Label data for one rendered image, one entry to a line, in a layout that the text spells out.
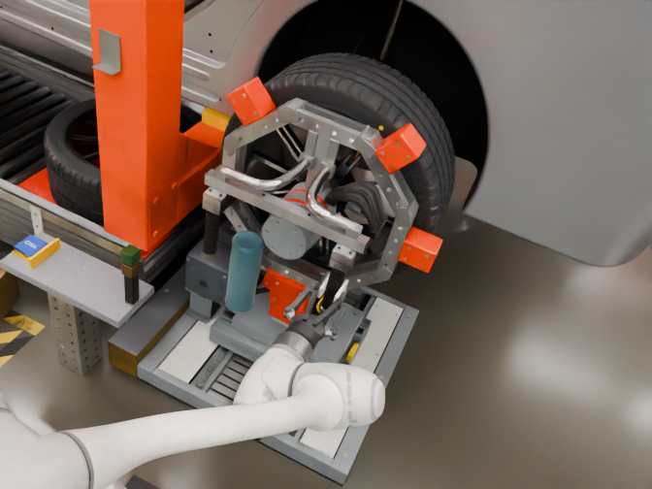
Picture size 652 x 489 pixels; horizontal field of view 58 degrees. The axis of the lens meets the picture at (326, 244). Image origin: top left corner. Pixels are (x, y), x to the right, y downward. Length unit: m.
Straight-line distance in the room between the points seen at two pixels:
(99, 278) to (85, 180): 0.44
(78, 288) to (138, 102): 0.61
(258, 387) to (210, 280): 0.95
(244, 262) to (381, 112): 0.55
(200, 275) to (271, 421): 1.14
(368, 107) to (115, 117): 0.66
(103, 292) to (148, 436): 1.00
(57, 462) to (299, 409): 0.38
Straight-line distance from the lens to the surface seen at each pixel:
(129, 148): 1.69
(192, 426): 0.94
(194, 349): 2.19
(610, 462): 2.57
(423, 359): 2.46
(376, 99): 1.48
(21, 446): 0.81
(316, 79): 1.52
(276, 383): 1.13
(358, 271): 1.69
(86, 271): 1.94
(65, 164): 2.27
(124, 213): 1.84
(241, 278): 1.67
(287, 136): 1.64
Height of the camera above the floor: 1.82
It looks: 41 degrees down
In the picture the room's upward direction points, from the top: 15 degrees clockwise
